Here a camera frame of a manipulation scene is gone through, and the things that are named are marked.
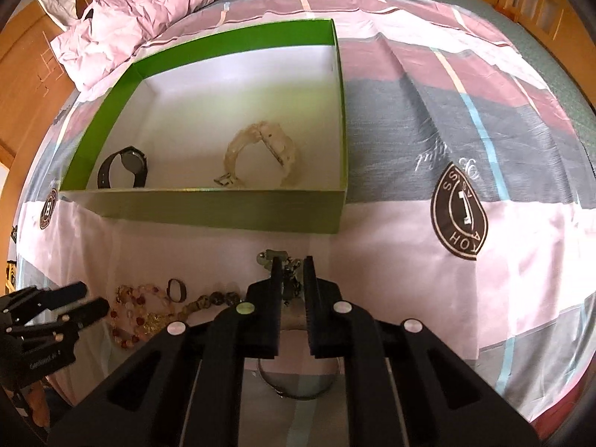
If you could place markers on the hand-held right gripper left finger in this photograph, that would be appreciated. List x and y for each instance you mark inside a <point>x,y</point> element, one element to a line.
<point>265,316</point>

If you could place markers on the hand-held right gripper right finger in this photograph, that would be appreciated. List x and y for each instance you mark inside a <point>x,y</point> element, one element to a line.
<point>319,316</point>

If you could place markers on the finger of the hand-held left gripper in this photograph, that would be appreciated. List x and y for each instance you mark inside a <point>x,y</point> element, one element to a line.
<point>56,295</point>
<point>84,314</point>

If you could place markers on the silver bangle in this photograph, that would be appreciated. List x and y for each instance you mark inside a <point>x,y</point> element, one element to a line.
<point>298,393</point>

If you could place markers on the green cardboard box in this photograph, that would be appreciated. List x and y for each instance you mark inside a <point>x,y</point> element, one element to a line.
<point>209,214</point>

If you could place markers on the black wristwatch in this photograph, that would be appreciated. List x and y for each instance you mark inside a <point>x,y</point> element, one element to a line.
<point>105,167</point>

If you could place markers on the wooden headboard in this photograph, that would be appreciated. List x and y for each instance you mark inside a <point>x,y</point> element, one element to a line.
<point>28,102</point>

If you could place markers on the patterned bed sheet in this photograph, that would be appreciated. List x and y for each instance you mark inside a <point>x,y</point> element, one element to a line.
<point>419,125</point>

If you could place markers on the white grey pillow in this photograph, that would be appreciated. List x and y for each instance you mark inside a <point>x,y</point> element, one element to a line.
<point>58,2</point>

